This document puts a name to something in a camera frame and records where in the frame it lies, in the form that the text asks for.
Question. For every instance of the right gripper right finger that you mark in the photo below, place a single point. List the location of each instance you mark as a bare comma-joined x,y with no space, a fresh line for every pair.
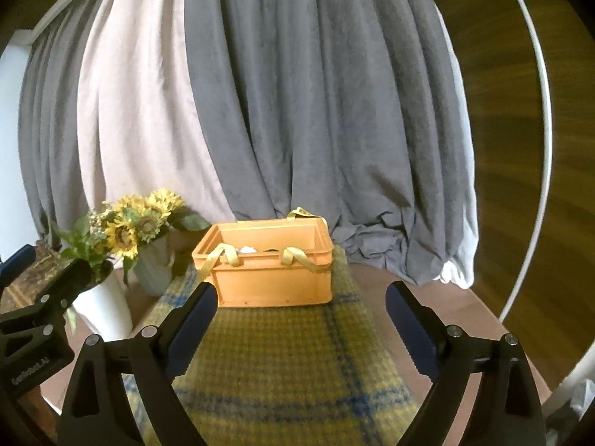
507,407

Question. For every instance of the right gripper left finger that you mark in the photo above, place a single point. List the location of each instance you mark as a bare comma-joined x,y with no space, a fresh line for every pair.
96,409

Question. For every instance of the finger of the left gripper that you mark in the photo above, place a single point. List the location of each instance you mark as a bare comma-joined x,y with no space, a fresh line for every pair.
19,262

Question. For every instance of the white sock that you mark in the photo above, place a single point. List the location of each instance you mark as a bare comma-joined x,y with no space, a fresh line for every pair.
247,250

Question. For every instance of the green leafy plant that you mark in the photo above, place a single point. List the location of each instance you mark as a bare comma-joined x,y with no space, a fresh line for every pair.
87,241

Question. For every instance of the white flower pot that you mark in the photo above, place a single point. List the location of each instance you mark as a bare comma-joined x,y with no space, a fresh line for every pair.
105,309

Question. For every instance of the sunflower bouquet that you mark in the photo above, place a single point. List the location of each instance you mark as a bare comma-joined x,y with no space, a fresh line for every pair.
134,221

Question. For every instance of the green vase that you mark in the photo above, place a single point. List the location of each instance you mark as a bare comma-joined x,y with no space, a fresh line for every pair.
153,267

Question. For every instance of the yellow plaid woven blanket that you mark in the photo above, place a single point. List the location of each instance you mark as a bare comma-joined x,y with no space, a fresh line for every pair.
313,375

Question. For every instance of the beige curtain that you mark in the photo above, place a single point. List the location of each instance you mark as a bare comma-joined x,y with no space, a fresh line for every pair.
138,125

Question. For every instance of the orange plastic crate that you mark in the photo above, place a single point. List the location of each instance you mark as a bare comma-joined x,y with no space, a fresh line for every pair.
292,267

